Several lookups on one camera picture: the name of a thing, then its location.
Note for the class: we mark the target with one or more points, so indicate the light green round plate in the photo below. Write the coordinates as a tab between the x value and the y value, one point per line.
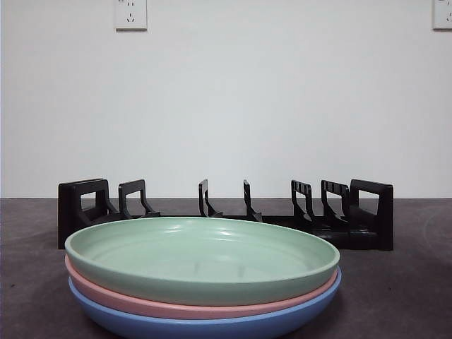
141	243

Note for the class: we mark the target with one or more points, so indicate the pink round plate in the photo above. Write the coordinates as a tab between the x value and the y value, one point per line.
141	303

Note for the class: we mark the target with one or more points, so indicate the blue round plate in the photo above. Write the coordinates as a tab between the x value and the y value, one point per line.
212	328

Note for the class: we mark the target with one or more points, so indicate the black plastic dish rack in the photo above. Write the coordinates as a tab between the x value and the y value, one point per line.
385	219

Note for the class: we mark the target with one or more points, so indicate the white wall socket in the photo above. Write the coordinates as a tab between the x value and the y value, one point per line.
130	16
443	14

